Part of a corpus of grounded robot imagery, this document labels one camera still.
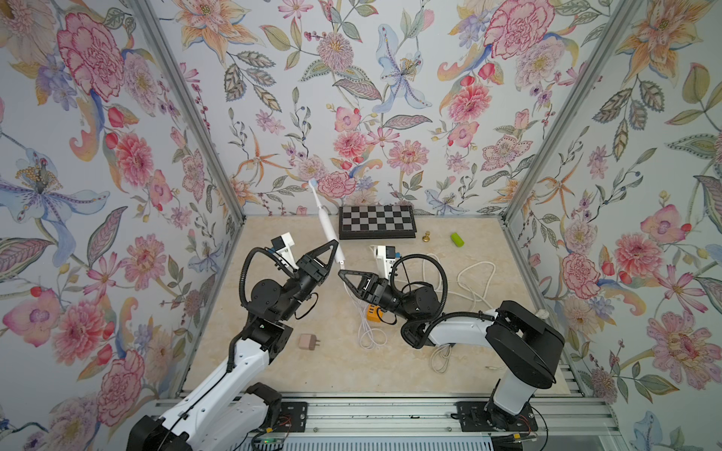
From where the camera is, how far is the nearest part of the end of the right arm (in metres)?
0.63

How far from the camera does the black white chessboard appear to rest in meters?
1.15

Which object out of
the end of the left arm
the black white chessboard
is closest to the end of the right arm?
the end of the left arm

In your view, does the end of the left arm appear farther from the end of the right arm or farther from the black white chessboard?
the black white chessboard

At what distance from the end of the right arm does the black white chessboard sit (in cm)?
47
